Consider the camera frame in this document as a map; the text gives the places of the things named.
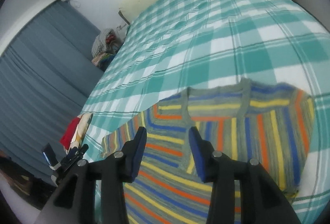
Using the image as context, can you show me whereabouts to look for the multicolour striped knit sweater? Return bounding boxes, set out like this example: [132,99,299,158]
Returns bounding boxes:
[101,77,317,224]

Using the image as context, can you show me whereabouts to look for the blue grey curtain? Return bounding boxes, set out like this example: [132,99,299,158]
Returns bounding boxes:
[1,1,103,182]

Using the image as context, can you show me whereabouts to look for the folded red and cream clothes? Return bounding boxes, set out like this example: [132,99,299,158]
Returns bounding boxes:
[60,113,93,154]

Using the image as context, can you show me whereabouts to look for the teal white plaid bedspread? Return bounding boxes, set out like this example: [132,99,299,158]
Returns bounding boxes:
[83,0,329,223]

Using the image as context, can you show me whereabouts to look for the clothes pile beside bed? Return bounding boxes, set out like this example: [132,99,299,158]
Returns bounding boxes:
[91,29,123,72]

